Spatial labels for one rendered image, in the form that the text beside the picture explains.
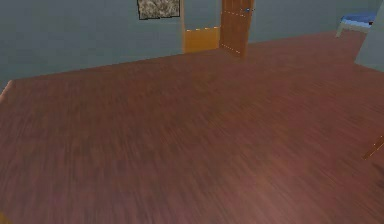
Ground brown wooden room door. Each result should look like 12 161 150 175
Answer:
218 0 256 58

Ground framed grey speckled picture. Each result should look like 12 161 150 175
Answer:
136 0 181 21

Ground blue bed with white frame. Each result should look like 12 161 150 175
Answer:
335 12 378 39

